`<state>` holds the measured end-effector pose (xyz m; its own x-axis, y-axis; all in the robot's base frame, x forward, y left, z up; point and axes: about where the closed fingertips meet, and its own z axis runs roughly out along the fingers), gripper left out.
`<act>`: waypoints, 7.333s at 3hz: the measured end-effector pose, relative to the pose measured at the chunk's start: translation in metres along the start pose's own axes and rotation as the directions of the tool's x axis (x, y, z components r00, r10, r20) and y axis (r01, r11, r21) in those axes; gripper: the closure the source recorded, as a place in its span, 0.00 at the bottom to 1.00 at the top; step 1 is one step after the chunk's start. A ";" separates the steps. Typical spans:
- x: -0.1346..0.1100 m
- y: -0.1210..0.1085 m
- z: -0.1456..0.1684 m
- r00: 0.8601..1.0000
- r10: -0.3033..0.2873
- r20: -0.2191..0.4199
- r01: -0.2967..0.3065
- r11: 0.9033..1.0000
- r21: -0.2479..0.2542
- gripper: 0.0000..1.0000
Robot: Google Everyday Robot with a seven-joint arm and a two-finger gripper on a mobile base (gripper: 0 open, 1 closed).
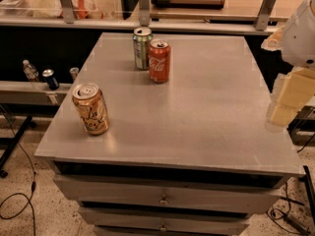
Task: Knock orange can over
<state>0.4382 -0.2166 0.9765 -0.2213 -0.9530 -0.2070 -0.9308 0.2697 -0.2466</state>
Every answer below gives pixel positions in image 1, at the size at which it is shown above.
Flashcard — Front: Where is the green soda can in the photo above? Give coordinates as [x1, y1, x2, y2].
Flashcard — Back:
[133, 27, 153, 70]

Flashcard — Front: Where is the silver can on shelf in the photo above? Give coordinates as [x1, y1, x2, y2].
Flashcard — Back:
[69, 67, 79, 81]

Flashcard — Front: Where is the white rounded gripper body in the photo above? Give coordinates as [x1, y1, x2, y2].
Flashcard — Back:
[282, 0, 315, 68]

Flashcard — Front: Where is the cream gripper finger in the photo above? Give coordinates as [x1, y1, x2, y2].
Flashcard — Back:
[261, 28, 284, 51]
[267, 67, 315, 128]

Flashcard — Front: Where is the clear plastic water bottle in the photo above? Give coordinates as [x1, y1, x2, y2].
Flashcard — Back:
[23, 60, 39, 82]

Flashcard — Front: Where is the black floor cable right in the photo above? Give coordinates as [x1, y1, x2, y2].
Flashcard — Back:
[266, 180, 313, 236]

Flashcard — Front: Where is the orange white bag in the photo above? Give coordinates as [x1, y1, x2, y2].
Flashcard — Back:
[72, 0, 104, 19]

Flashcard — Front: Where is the middle metal bracket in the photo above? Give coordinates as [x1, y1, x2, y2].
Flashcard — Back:
[139, 0, 150, 27]

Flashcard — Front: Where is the grey drawer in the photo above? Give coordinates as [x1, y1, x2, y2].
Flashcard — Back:
[53, 174, 281, 214]
[79, 207, 248, 235]

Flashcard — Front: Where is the long grey metal rail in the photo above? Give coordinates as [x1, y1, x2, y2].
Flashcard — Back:
[0, 17, 279, 35]

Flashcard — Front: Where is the top grey drawer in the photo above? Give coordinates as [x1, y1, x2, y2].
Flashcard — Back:
[53, 174, 281, 214]

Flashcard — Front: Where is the right metal bracket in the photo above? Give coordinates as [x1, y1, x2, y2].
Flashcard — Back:
[254, 0, 277, 30]

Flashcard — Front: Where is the dark blue soda can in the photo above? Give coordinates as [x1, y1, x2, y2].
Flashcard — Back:
[42, 69, 59, 90]

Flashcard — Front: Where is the grey metal drawer cabinet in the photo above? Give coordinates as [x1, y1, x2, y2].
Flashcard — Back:
[36, 33, 303, 236]

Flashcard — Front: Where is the red Coca-Cola can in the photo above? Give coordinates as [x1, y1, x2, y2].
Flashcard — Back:
[149, 39, 171, 83]

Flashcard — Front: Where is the lower grey drawer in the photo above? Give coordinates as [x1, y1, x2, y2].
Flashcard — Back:
[79, 207, 248, 235]

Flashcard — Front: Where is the left metal bracket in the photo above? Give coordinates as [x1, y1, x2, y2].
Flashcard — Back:
[60, 0, 76, 24]

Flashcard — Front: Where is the black stand leg left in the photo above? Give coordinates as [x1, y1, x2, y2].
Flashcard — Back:
[0, 116, 32, 178]

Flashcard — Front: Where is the grey side shelf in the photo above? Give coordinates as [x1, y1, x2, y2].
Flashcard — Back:
[0, 81, 71, 105]

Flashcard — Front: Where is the metal bracket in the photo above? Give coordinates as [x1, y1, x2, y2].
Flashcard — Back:
[139, 0, 150, 27]
[254, 0, 277, 30]
[60, 0, 76, 24]

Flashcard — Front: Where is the orange patterned soda can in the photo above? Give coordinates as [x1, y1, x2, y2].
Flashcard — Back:
[72, 83, 109, 136]

